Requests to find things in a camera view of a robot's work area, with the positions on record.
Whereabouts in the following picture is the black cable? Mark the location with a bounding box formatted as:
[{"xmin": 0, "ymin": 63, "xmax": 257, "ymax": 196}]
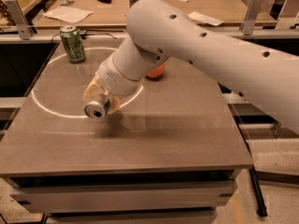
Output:
[{"xmin": 50, "ymin": 29, "xmax": 129, "ymax": 45}]

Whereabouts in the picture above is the Red Bull can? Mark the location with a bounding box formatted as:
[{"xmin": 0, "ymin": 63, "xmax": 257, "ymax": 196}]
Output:
[{"xmin": 84, "ymin": 101, "xmax": 110, "ymax": 120}]

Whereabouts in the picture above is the red apple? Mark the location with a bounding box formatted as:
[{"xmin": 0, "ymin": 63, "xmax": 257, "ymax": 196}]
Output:
[{"xmin": 146, "ymin": 63, "xmax": 165, "ymax": 78}]

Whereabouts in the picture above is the white drawer cabinet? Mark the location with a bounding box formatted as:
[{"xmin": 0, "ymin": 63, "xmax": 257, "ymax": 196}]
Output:
[{"xmin": 6, "ymin": 171, "xmax": 237, "ymax": 224}]

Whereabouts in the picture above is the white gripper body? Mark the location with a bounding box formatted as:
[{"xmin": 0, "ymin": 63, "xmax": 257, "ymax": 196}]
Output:
[{"xmin": 96, "ymin": 56, "xmax": 141, "ymax": 96}]

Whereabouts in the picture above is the right white paper sheet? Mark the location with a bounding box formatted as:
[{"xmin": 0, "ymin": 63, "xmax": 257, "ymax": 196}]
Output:
[{"xmin": 188, "ymin": 11, "xmax": 223, "ymax": 27}]

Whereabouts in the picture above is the left white paper sheet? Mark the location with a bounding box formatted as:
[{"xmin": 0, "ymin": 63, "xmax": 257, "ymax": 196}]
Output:
[{"xmin": 44, "ymin": 7, "xmax": 93, "ymax": 24}]

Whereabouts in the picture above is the left metal bracket post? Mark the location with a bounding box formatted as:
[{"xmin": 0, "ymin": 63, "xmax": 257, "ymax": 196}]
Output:
[{"xmin": 5, "ymin": 0, "xmax": 33, "ymax": 40}]

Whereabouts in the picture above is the wooden back desk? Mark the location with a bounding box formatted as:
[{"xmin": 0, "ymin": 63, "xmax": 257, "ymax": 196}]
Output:
[{"xmin": 35, "ymin": 0, "xmax": 248, "ymax": 29}]

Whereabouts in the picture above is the green soda can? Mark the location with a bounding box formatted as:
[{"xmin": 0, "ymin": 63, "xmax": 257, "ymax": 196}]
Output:
[{"xmin": 60, "ymin": 25, "xmax": 85, "ymax": 63}]

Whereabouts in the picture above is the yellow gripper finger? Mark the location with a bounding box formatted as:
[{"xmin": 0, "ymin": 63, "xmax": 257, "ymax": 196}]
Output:
[
  {"xmin": 82, "ymin": 76, "xmax": 109, "ymax": 105},
  {"xmin": 108, "ymin": 95, "xmax": 127, "ymax": 114}
]

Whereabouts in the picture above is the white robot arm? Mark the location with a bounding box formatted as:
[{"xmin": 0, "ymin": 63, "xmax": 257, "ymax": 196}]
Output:
[{"xmin": 84, "ymin": 0, "xmax": 299, "ymax": 133}]

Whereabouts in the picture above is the right metal bracket post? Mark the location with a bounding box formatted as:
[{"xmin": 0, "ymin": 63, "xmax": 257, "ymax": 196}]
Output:
[{"xmin": 240, "ymin": 0, "xmax": 263, "ymax": 35}]

